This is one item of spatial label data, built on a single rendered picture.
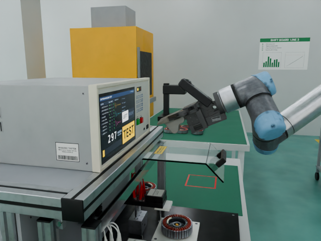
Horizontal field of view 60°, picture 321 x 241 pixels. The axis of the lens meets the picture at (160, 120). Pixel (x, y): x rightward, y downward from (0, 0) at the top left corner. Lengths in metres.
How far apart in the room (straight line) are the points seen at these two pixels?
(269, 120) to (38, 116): 0.57
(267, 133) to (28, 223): 0.60
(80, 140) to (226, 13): 5.54
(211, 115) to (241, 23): 5.23
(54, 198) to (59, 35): 6.62
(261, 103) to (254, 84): 0.07
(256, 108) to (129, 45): 3.71
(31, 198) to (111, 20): 4.32
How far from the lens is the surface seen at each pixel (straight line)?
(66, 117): 0.68
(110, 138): 0.72
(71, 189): 0.61
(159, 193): 1.01
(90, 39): 4.64
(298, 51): 6.12
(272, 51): 6.04
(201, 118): 0.84
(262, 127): 0.76
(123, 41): 4.42
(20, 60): 4.70
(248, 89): 0.82
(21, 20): 4.69
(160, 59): 6.14
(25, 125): 0.75
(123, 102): 0.79
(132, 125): 0.87
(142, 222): 1.05
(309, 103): 0.94
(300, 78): 6.14
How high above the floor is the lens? 1.36
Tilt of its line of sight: 11 degrees down
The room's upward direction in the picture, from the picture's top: straight up
